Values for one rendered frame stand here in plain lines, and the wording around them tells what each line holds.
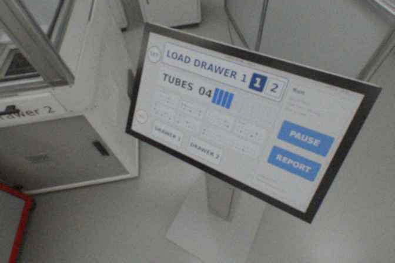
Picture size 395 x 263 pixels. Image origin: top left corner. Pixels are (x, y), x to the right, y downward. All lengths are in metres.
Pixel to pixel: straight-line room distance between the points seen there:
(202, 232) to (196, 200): 0.18
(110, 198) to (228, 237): 0.79
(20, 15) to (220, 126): 0.60
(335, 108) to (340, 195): 1.30
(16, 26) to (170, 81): 0.45
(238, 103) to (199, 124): 0.11
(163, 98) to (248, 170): 0.27
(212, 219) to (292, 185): 1.00
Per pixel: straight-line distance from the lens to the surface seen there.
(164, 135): 0.62
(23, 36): 0.84
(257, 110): 0.52
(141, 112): 0.65
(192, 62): 0.56
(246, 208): 1.54
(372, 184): 1.90
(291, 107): 0.51
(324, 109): 0.51
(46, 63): 0.89
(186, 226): 1.52
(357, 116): 0.52
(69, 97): 0.99
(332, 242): 1.67
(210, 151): 0.57
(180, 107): 0.58
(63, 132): 1.22
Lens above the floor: 1.52
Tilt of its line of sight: 54 degrees down
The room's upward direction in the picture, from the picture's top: 6 degrees counter-clockwise
